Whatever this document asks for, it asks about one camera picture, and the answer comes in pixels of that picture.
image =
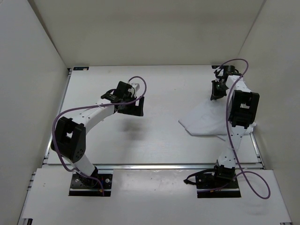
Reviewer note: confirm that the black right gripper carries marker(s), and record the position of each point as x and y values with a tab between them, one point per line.
215	95

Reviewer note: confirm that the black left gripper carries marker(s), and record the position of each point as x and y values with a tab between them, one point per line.
136	109

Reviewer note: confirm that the white skirt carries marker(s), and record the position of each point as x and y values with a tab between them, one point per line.
206	119

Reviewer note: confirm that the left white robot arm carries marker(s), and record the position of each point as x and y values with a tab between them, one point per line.
69	134

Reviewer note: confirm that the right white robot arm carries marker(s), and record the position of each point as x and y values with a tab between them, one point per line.
240	111

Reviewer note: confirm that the left blue table label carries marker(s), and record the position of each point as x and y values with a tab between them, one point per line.
80	68

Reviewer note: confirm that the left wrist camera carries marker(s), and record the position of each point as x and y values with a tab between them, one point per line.
135	86

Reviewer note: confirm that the aluminium table frame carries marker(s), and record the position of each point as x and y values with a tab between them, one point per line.
149	158

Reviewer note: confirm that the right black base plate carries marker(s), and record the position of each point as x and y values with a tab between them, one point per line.
208	186

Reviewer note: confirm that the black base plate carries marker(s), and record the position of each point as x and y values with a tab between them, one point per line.
208	186
81	186

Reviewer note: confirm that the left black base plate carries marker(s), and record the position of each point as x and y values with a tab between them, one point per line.
81	186

